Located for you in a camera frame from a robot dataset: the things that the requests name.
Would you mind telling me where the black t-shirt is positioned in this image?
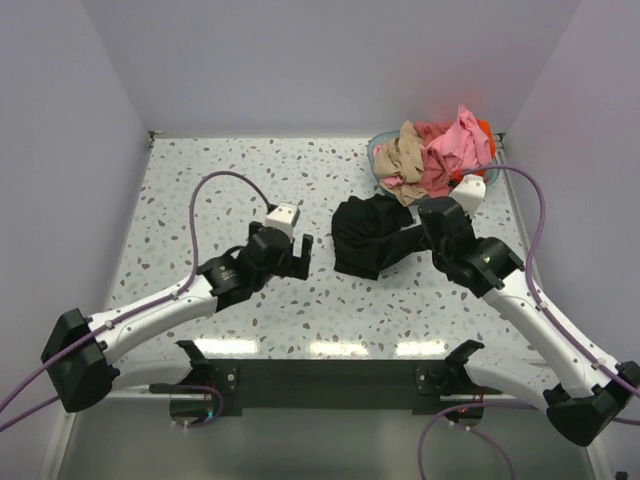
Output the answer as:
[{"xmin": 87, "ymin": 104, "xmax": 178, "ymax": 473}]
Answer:
[{"xmin": 331, "ymin": 195, "xmax": 431, "ymax": 280}]

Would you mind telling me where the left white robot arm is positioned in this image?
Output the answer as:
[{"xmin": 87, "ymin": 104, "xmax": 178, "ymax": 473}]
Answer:
[{"xmin": 41, "ymin": 222, "xmax": 314, "ymax": 413}]

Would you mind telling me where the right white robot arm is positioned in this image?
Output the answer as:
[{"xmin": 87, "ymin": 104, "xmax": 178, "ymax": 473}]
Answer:
[{"xmin": 418, "ymin": 197, "xmax": 639, "ymax": 447}]

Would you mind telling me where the light pink t-shirt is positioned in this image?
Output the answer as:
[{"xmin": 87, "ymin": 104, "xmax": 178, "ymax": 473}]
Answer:
[{"xmin": 381, "ymin": 175, "xmax": 405, "ymax": 189}]

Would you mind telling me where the beige t-shirt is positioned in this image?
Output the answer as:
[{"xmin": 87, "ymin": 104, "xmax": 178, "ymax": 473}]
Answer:
[{"xmin": 373, "ymin": 121, "xmax": 427, "ymax": 207}]

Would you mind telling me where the orange t-shirt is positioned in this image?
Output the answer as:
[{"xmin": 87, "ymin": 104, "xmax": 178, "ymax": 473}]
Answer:
[{"xmin": 453, "ymin": 114, "xmax": 496, "ymax": 183}]

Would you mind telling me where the teal plastic laundry basket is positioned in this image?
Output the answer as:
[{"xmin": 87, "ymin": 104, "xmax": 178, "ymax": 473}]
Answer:
[{"xmin": 372, "ymin": 122, "xmax": 496, "ymax": 206}]

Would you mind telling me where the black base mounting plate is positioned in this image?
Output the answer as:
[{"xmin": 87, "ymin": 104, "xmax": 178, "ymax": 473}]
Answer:
[{"xmin": 169, "ymin": 357, "xmax": 504, "ymax": 419}]

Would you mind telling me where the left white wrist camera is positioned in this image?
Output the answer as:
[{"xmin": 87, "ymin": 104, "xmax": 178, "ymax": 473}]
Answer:
[{"xmin": 264, "ymin": 203, "xmax": 300, "ymax": 241}]

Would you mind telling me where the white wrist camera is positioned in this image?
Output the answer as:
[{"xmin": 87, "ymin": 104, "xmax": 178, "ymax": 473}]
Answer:
[
  {"xmin": 264, "ymin": 203, "xmax": 300, "ymax": 241},
  {"xmin": 449, "ymin": 174, "xmax": 487, "ymax": 217}
]

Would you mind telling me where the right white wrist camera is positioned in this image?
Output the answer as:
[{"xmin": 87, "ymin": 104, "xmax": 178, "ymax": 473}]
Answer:
[{"xmin": 449, "ymin": 174, "xmax": 487, "ymax": 217}]

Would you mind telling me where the aluminium frame rail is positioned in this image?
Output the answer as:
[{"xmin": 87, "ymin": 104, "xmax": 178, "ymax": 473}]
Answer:
[{"xmin": 62, "ymin": 319, "xmax": 616, "ymax": 480}]

